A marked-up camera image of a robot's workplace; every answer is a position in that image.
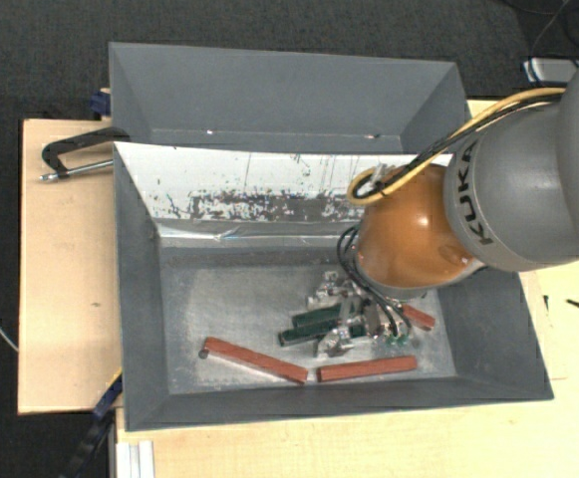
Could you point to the small black screw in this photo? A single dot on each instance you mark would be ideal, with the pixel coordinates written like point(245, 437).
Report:
point(575, 304)

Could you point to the pale wood flat board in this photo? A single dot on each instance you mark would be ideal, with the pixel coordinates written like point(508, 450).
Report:
point(70, 267)

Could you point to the dark green flat block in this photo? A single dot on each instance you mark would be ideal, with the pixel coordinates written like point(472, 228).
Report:
point(319, 315)
point(301, 335)

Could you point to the grey metal bin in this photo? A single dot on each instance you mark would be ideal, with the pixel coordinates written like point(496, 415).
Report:
point(249, 97)

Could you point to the red-brown flat block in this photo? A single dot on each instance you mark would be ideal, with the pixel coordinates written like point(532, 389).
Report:
point(366, 368)
point(421, 317)
point(256, 360)

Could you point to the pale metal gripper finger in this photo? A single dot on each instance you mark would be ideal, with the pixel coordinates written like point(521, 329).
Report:
point(327, 292)
point(333, 344)

